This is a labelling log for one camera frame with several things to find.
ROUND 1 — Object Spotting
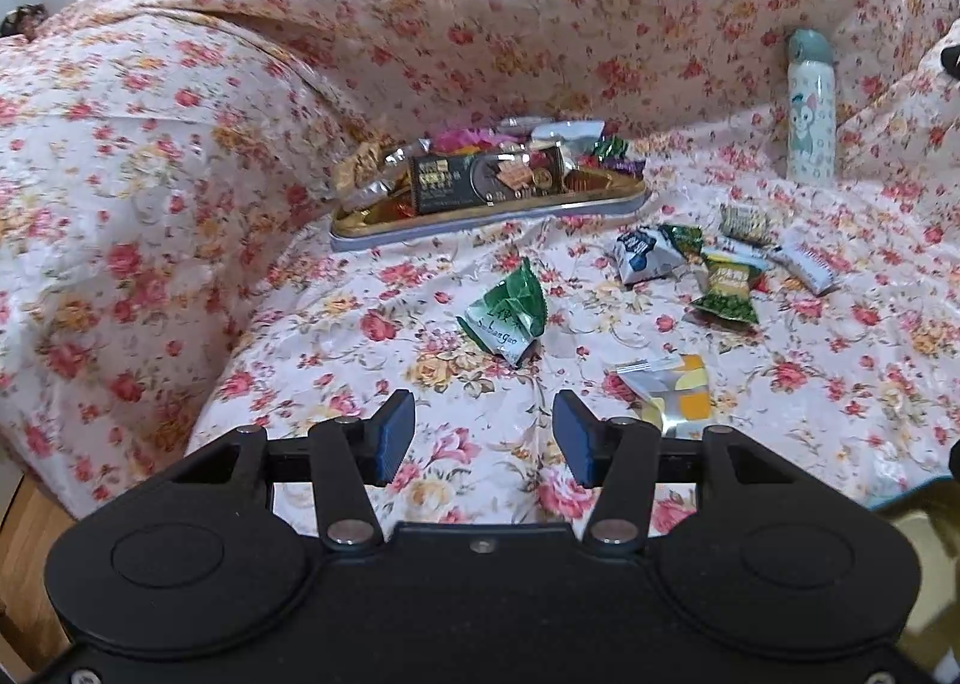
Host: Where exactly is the white blue dried-fruit packet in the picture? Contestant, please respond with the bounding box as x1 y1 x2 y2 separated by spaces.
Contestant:
613 228 689 288

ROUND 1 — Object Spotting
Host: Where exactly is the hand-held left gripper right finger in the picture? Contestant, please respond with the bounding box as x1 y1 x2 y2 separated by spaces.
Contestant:
553 390 807 551

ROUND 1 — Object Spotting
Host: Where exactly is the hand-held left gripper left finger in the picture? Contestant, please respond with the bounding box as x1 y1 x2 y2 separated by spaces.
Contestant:
156 390 416 551

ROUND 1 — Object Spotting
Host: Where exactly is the pale green cartoon water bottle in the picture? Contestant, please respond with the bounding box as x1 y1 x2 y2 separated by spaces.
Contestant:
784 28 837 185

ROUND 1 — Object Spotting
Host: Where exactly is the gold oval tin tray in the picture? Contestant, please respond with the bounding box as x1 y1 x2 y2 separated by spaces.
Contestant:
330 170 646 251

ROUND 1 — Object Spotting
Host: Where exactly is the white silver snack packet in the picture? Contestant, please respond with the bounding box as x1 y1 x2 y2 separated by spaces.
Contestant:
531 119 605 149

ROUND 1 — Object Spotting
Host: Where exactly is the yellow silver snack packet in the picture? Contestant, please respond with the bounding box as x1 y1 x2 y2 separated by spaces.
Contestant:
615 354 710 437

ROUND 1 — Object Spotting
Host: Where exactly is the gold snack packet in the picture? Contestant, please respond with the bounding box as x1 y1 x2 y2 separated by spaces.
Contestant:
334 139 412 211

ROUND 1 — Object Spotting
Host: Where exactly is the green silver snack packet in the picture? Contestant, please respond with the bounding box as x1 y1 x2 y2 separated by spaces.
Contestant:
457 256 546 367

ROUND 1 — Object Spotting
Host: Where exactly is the dark green candy packet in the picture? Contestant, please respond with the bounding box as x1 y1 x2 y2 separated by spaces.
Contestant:
663 224 706 259

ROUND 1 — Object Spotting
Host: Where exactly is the pink candy wrapper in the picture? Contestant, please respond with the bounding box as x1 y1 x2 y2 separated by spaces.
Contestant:
433 127 497 154

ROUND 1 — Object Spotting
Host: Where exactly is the green yellow pea packet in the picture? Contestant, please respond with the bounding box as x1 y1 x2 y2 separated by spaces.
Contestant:
689 253 769 332

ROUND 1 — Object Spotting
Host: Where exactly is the white plush toy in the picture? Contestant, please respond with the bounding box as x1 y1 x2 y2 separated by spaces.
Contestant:
937 16 960 82

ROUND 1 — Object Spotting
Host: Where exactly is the striped candy wrapper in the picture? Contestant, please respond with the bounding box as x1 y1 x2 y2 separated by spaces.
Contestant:
718 204 772 244

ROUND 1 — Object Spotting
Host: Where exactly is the black cracker packet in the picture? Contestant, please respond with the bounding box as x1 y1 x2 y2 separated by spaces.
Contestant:
409 145 566 214

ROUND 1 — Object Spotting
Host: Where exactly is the dark brown object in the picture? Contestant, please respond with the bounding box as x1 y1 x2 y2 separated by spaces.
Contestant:
0 1 47 41

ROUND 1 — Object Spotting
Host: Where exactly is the floral blanket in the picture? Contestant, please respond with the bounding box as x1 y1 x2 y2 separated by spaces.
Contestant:
0 0 960 557

